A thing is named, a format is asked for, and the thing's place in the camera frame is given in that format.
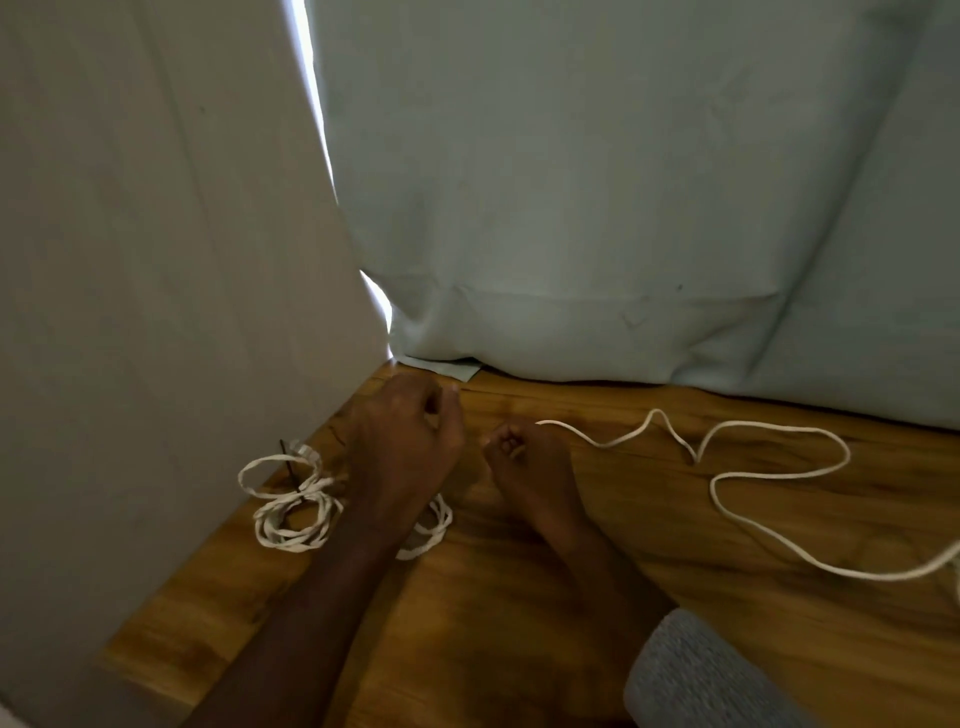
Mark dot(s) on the pale blue curtain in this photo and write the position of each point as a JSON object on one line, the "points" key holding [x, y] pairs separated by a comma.
{"points": [[615, 195]]}

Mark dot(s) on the person's right hand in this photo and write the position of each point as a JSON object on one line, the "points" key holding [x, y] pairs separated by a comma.
{"points": [[536, 472]]}

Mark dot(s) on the person's right fingers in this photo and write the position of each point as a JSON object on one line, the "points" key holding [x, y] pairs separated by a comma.
{"points": [[508, 442]]}

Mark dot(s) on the person's left fingers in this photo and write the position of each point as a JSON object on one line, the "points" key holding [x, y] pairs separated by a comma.
{"points": [[448, 420]]}

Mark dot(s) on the grey knit sleeve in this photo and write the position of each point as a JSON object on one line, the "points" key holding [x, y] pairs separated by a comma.
{"points": [[697, 679]]}

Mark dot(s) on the person's right forearm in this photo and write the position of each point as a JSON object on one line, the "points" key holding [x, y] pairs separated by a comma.
{"points": [[611, 585]]}

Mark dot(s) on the person's left forearm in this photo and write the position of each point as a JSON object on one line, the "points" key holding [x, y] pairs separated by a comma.
{"points": [[315, 622]]}

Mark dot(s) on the person's left hand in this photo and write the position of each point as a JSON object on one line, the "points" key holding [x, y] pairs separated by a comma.
{"points": [[394, 450]]}

